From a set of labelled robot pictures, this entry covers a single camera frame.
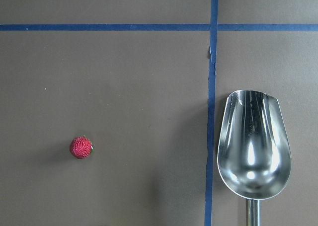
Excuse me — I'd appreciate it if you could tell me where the red strawberry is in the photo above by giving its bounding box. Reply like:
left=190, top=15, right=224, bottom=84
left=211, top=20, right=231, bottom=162
left=69, top=135, right=94, bottom=159

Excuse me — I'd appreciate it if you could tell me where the steel metal scoop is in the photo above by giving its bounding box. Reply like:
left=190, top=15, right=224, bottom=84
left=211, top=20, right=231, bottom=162
left=217, top=90, right=292, bottom=226

